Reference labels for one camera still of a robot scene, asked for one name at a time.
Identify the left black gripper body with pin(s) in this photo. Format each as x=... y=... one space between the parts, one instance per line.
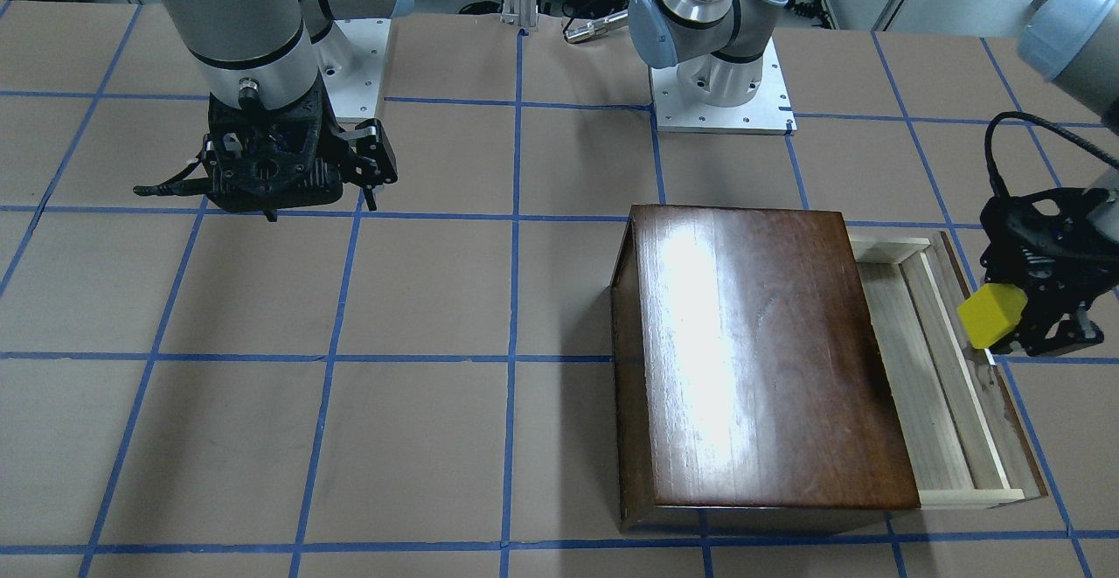
x=1065 y=330

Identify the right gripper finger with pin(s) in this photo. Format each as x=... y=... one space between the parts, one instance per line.
x=372 y=163

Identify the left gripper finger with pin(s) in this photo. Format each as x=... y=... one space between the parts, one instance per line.
x=1005 y=265
x=1051 y=333

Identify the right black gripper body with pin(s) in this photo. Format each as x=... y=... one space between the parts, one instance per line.
x=374 y=156

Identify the yellow cube block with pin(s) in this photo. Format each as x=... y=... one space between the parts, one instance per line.
x=992 y=313

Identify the light wood drawer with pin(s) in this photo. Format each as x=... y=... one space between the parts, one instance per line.
x=964 y=435

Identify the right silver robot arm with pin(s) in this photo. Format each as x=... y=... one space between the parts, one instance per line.
x=276 y=72

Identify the dark wooden cabinet box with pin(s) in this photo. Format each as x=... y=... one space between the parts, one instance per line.
x=750 y=390

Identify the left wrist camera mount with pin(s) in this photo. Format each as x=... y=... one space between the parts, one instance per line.
x=1058 y=217

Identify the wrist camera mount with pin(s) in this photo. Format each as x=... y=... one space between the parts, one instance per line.
x=324 y=186
x=1058 y=217

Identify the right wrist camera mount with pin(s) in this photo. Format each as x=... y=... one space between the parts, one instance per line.
x=324 y=186

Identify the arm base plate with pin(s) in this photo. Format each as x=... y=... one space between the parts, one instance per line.
x=710 y=95
x=352 y=60

